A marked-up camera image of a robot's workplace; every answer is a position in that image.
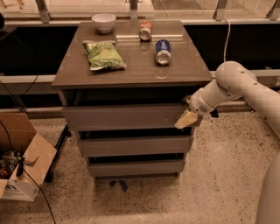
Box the white cable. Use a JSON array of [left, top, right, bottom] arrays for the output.
[[222, 17, 231, 63]]

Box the open cardboard box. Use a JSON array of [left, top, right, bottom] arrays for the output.
[[0, 113, 57, 201]]

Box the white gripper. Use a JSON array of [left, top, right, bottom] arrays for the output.
[[175, 88, 217, 129]]

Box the black stand leg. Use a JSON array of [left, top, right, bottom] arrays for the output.
[[45, 125, 71, 183]]

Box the green chip bag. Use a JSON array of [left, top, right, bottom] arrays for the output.
[[82, 40, 126, 71]]

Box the grey bottom drawer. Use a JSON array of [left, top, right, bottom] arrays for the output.
[[87, 159, 186, 177]]

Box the blue soda can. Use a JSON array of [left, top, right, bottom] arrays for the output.
[[155, 39, 172, 65]]

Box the grey drawer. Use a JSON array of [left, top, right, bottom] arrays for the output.
[[87, 159, 186, 177], [78, 136, 193, 158], [62, 103, 187, 131]]

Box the grey top drawer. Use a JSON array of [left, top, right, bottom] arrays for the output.
[[62, 103, 187, 131]]

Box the blue tape cross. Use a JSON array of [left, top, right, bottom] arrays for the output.
[[109, 180, 128, 193]]

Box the grey drawer cabinet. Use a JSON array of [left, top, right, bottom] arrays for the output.
[[52, 21, 211, 179]]

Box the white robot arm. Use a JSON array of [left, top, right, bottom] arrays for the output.
[[175, 61, 280, 224]]

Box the grey middle drawer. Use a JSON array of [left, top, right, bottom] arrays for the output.
[[78, 136, 193, 158]]

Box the white ceramic bowl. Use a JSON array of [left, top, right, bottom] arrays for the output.
[[92, 13, 116, 33]]

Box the red soda can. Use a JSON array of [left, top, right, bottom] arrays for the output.
[[139, 21, 152, 41]]

